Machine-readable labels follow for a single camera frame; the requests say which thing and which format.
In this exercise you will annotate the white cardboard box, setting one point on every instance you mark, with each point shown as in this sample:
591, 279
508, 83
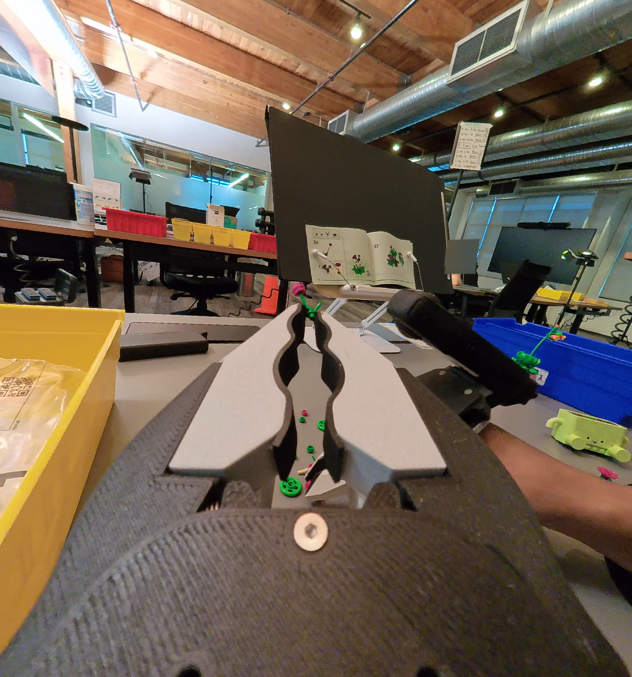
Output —
220, 216

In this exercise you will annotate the orange traffic cone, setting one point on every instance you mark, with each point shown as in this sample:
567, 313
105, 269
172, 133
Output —
267, 299

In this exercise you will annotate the green toy plant with flower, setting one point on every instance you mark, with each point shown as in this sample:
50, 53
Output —
527, 362

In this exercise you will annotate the white air vent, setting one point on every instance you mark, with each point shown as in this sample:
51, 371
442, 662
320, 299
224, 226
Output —
485, 45

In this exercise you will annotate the yellow plastic bin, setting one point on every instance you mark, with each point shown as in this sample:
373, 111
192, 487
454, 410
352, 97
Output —
35, 529

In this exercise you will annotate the black computer monitor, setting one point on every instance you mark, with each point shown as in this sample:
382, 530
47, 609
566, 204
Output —
543, 256
25, 190

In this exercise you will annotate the black rectangular box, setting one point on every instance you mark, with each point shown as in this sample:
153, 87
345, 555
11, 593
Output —
162, 346

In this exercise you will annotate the silver trash can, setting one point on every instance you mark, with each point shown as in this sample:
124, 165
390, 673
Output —
245, 283

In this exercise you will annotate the black office chair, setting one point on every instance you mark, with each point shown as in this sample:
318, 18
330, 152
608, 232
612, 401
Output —
194, 283
516, 288

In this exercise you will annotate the black display board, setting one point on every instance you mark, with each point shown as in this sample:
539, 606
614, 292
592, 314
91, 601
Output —
347, 185

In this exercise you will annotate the wipes canister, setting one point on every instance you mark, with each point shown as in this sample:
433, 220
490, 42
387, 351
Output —
83, 203

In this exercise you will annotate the person's right forearm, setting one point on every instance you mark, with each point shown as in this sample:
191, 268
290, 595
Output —
569, 497

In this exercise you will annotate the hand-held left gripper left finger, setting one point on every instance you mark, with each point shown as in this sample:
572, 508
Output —
231, 418

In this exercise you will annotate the row of yellow bins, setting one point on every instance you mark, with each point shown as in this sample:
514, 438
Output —
210, 234

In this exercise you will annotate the handwritten sign on pole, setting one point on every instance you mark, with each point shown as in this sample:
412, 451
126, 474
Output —
470, 145

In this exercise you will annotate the white book stand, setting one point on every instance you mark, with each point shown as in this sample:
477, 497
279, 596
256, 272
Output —
368, 338

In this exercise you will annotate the small toy flower pieces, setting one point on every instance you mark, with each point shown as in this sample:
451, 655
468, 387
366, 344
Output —
289, 486

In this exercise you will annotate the pink toy flower piece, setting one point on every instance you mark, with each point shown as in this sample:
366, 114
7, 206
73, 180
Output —
606, 472

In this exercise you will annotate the clear plastic bag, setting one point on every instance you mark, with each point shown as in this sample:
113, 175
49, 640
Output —
19, 423

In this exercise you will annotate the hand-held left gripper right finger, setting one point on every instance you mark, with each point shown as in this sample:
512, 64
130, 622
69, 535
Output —
384, 423

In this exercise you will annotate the pink flower toy stem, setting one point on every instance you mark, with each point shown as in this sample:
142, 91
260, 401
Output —
298, 289

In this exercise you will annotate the red plastic bin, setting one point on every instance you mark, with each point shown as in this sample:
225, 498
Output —
263, 243
136, 223

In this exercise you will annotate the wood-edged office desk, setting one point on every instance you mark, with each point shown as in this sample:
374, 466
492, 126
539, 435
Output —
136, 237

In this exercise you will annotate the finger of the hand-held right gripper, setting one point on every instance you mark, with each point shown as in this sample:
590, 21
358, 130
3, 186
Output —
321, 484

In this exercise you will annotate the blue plastic bin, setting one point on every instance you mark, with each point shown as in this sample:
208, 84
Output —
585, 370

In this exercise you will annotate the silver ventilation duct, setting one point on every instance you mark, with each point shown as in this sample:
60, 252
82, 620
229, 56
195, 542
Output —
575, 26

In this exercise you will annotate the printed wall sheet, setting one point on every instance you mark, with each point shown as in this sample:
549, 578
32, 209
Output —
107, 194

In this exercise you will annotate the light green toy pot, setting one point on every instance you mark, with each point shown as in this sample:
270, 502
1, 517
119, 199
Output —
585, 433

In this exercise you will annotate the black tripod with device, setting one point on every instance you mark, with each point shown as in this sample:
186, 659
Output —
580, 259

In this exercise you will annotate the black floor lamp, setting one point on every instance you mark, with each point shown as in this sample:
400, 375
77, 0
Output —
70, 124

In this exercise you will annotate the toy instruction booklet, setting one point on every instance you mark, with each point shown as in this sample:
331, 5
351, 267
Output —
358, 254

